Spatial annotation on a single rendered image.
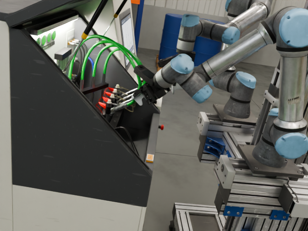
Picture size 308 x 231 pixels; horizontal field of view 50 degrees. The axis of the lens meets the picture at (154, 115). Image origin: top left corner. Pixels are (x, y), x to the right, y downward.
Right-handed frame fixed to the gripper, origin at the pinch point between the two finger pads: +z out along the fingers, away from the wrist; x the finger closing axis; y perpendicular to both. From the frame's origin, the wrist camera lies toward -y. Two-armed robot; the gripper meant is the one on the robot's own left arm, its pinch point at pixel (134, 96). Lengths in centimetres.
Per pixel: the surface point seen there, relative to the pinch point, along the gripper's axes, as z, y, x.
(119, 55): 30, -28, 31
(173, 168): 141, 65, 105
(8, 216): 51, 14, -57
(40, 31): -5.1, -37.8, -25.7
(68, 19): 13, -48, 2
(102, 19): 22, -48, 28
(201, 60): 283, -30, 413
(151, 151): 11.1, 25.3, -0.4
